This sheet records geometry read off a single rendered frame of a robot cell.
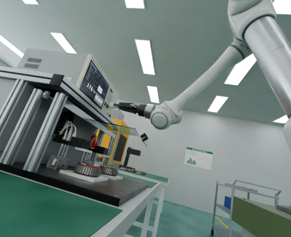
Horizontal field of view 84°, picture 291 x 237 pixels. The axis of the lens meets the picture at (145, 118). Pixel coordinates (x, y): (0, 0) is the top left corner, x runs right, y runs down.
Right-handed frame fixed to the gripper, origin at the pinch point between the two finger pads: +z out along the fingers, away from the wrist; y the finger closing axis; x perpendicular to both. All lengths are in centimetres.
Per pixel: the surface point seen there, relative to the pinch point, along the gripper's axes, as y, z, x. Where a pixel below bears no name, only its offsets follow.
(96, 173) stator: -22.7, -12.0, -38.5
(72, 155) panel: 4.8, 18.2, -35.2
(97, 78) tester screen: -17.5, 6.1, 7.2
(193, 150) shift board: 511, -106, 63
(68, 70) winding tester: -28.6, 15.2, 3.5
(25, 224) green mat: -64, -22, -43
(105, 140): 327, 144, 11
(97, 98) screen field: -10.7, 6.1, -1.2
